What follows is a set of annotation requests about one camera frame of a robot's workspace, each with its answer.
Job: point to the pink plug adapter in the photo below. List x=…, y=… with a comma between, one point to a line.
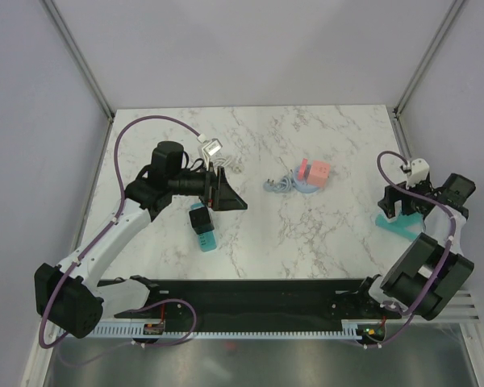
x=303, y=170

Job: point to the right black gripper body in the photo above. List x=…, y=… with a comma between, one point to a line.
x=410, y=203

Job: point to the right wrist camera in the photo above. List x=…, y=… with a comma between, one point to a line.
x=416, y=171

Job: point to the pink cube socket adapter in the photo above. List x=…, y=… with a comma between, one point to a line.
x=318, y=174

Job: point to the teal rectangular power strip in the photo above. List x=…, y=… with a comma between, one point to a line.
x=207, y=241

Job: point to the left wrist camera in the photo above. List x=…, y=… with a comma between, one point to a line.
x=208, y=147

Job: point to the right aluminium frame post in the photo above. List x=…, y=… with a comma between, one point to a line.
x=437, y=41

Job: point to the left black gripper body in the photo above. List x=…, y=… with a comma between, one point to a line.
x=210, y=192

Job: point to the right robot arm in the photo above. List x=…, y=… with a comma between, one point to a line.
x=433, y=268

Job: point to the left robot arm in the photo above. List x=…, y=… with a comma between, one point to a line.
x=69, y=294

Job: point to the black cube plug adapter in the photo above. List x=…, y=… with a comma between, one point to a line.
x=200, y=220

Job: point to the teal triangular power strip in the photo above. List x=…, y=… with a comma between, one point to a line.
x=406, y=226

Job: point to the white cable duct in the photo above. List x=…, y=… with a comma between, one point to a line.
x=153, y=329

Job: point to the blue round power strip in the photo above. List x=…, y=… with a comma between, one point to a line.
x=289, y=182

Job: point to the left aluminium frame post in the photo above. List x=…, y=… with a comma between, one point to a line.
x=58, y=21

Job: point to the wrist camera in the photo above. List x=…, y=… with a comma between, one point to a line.
x=416, y=171
x=208, y=147

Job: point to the aluminium frame post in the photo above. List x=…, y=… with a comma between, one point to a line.
x=437, y=41
x=58, y=21

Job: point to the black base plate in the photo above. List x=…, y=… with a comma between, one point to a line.
x=299, y=303

